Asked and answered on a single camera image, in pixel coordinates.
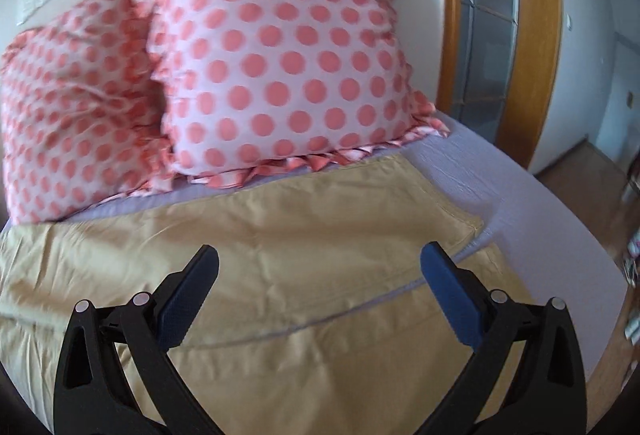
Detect lavender bed sheet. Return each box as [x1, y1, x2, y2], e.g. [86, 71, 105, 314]
[0, 111, 630, 383]

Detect left polka dot pillow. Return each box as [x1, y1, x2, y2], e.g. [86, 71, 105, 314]
[1, 0, 175, 225]

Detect polka dot pillow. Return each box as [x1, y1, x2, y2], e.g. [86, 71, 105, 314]
[137, 0, 448, 188]
[1, 0, 175, 225]

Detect right polka dot pillow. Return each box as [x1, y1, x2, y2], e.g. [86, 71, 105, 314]
[137, 0, 448, 188]

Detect khaki pants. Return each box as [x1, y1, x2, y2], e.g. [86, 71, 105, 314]
[1, 156, 483, 434]

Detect wooden glass door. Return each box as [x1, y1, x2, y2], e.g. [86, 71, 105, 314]
[437, 0, 562, 168]

